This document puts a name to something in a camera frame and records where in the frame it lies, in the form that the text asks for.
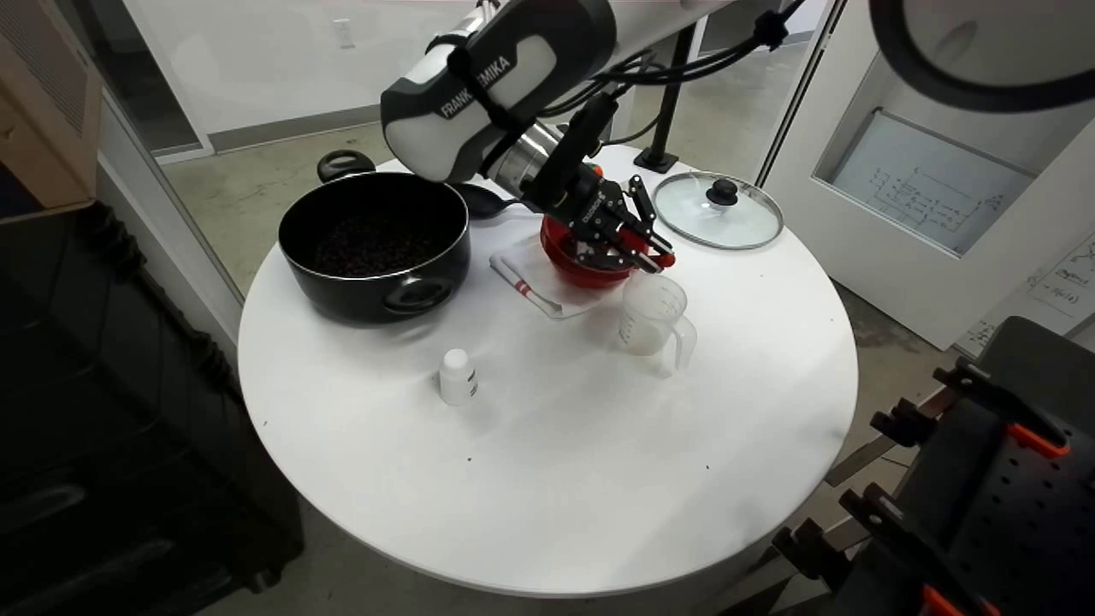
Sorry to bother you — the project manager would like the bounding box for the glass pot lid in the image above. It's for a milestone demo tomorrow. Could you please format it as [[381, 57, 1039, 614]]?
[[650, 170, 788, 253]]

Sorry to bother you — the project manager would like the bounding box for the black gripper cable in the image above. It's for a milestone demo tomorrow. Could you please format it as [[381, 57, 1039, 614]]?
[[545, 5, 799, 117]]

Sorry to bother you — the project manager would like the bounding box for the black cooking pot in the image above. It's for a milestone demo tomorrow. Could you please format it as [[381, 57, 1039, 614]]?
[[273, 148, 471, 329]]

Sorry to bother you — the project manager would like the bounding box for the black perforated mounting table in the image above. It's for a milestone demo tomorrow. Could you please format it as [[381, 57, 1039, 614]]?
[[798, 316, 1095, 616]]

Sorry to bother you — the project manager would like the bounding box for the black clamp with orange handle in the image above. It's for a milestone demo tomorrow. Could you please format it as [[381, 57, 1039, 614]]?
[[774, 483, 999, 616], [869, 358, 1074, 462]]

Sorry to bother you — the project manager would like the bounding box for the white pill bottle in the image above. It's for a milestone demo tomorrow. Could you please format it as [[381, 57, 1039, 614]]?
[[433, 346, 481, 410]]

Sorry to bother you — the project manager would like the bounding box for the red bowl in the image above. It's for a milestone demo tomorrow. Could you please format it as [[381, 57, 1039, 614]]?
[[536, 216, 678, 292]]

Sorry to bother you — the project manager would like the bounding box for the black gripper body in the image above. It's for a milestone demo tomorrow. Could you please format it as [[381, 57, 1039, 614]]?
[[516, 91, 625, 233]]

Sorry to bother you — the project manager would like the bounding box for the black ladle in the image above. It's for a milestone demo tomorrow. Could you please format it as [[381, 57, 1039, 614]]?
[[456, 183, 522, 221]]

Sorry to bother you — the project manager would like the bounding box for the white napkin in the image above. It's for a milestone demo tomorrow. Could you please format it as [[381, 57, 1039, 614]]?
[[484, 233, 660, 325]]

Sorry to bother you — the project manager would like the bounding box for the clear plastic measuring jug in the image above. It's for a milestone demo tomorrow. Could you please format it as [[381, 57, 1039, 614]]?
[[601, 269, 702, 375]]

